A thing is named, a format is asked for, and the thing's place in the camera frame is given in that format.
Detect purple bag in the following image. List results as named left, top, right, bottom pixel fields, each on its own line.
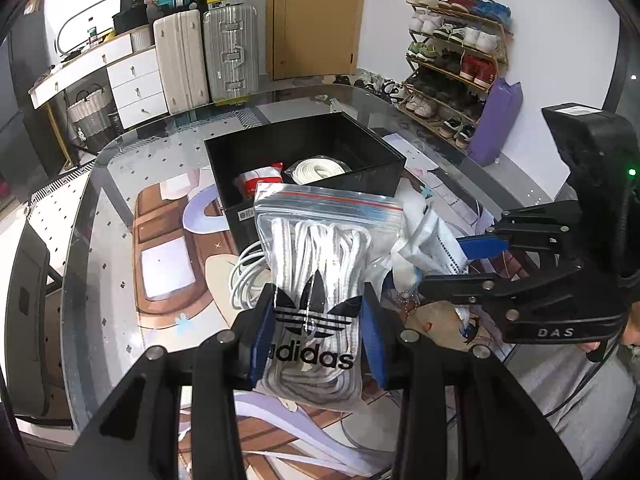
left=467, top=77, right=525, bottom=167

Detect pile of dark shoes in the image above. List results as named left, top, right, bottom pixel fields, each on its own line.
left=332, top=72, right=408, bottom=106

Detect person's right hand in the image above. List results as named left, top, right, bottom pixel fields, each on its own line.
left=579, top=302, right=640, bottom=357

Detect rows of assorted shoes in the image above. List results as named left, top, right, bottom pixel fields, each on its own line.
left=402, top=0, right=513, bottom=151

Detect anime character pendant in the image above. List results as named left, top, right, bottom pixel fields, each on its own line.
left=400, top=290, right=493, bottom=356

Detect wooden door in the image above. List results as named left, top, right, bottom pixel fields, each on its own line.
left=265, top=0, right=368, bottom=81

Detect person's grey clothing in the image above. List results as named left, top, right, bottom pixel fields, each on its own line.
left=500, top=330, right=623, bottom=480

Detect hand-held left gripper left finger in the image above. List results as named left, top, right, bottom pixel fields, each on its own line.
left=60, top=282, right=277, bottom=480

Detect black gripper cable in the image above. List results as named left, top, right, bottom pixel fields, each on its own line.
left=542, top=335, right=626, bottom=418

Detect white drawer dresser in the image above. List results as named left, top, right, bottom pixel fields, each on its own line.
left=27, top=24, right=170, bottom=161

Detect black chair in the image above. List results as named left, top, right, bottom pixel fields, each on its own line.
left=0, top=215, right=63, bottom=421

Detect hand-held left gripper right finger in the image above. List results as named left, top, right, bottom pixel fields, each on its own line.
left=361, top=282, right=583, bottom=480

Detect cream hard suitcase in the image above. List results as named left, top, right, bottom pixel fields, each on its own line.
left=152, top=7, right=210, bottom=116

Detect woven grey basket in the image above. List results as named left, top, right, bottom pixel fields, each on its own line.
left=65, top=85, right=118, bottom=156

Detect white coiled cable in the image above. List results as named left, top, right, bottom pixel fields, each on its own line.
left=229, top=240, right=273, bottom=311

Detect white rolled strap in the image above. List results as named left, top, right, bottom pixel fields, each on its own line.
left=291, top=156, right=351, bottom=186

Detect black storage box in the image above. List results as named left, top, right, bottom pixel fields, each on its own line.
left=204, top=111, right=407, bottom=246

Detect clear bag of white shoelaces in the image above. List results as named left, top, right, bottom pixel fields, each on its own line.
left=248, top=182, right=405, bottom=412

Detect wooden shoe rack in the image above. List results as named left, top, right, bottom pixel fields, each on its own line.
left=400, top=0, right=516, bottom=153

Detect black handbag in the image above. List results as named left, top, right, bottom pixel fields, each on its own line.
left=112, top=0, right=151, bottom=36

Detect white oval mirror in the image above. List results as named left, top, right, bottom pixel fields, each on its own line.
left=55, top=0, right=126, bottom=57

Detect silver hard suitcase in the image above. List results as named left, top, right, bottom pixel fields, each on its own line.
left=201, top=4, right=260, bottom=106

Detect white plastic packet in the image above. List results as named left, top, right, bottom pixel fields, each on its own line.
left=390, top=200, right=473, bottom=306

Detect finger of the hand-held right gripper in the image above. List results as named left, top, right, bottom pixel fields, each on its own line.
left=459, top=200, right=589, bottom=261
left=417, top=259, right=591, bottom=328

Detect red and white packet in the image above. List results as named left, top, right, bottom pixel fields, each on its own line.
left=235, top=162, right=286, bottom=201

